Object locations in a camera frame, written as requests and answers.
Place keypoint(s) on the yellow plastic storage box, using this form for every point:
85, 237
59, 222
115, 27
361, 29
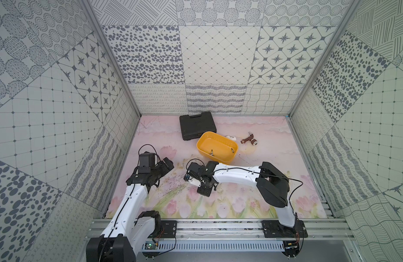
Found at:
220, 145

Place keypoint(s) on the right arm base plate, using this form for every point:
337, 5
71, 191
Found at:
273, 229

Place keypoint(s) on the small green circuit board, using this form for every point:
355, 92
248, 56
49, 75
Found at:
151, 245

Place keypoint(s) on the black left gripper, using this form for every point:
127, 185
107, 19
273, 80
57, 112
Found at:
163, 168

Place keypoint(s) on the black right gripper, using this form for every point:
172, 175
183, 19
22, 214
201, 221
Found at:
206, 193

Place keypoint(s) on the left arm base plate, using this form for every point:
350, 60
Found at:
164, 229

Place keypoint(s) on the aluminium mounting rail frame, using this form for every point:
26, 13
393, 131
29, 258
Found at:
238, 235

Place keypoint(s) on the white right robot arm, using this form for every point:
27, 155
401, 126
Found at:
272, 184

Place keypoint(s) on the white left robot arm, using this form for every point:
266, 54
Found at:
127, 232

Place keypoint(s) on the white pipe tee fitting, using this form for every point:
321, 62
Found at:
233, 138

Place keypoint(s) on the brown water tap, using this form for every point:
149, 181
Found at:
250, 139

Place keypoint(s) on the black plastic tool case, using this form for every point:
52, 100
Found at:
194, 126

